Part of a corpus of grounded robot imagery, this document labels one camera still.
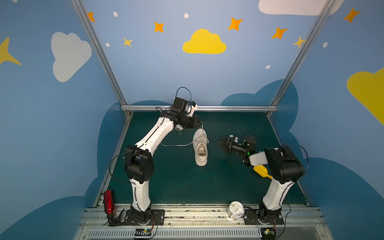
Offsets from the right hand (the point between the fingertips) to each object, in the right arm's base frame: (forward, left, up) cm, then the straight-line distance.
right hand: (218, 139), depth 89 cm
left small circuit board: (-47, +37, -15) cm, 62 cm away
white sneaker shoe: (0, +11, -4) cm, 12 cm away
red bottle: (-36, +57, -10) cm, 68 cm away
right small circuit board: (-44, -25, -17) cm, 54 cm away
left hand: (+5, +11, +9) cm, 15 cm away
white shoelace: (+6, +10, -6) cm, 13 cm away
